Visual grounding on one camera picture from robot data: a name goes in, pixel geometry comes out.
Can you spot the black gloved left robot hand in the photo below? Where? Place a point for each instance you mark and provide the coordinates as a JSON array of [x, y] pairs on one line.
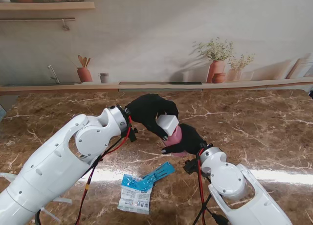
[[149, 110]]

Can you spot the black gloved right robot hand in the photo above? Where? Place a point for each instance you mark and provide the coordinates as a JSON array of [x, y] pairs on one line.
[[190, 141]]

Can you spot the clear bottle with pink seasoning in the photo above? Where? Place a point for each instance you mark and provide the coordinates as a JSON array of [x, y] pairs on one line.
[[174, 139]]

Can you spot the white square bottle cap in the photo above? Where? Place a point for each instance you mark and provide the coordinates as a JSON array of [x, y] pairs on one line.
[[167, 123]]

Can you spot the blue plastic bag clip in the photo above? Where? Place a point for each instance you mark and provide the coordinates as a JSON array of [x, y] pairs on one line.
[[156, 176]]

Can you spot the white and blue seasoning bag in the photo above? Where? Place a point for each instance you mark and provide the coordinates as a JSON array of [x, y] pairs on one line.
[[135, 198]]

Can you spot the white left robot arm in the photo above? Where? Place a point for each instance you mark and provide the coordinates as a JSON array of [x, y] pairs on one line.
[[61, 161]]

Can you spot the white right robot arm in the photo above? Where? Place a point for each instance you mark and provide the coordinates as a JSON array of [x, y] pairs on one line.
[[237, 183]]

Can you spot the beige vase with flowers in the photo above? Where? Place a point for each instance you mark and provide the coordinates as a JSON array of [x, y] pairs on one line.
[[233, 74]]

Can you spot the wooden cutting boards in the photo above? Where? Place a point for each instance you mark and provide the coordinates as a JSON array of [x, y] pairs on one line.
[[297, 68]]

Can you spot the black edge object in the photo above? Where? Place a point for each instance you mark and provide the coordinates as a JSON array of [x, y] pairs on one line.
[[311, 94]]

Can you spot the grey blue edge object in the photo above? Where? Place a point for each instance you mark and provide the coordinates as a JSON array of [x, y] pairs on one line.
[[2, 112]]

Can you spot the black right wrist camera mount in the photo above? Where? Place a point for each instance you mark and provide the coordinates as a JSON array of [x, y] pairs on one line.
[[192, 166]]

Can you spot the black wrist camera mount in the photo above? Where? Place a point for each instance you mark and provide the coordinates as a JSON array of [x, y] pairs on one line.
[[192, 166], [133, 134]]

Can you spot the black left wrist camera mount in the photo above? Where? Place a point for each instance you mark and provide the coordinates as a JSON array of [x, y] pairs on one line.
[[133, 134]]

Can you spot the wooden wall shelf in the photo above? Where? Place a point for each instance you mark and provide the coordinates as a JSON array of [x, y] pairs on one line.
[[49, 6]]

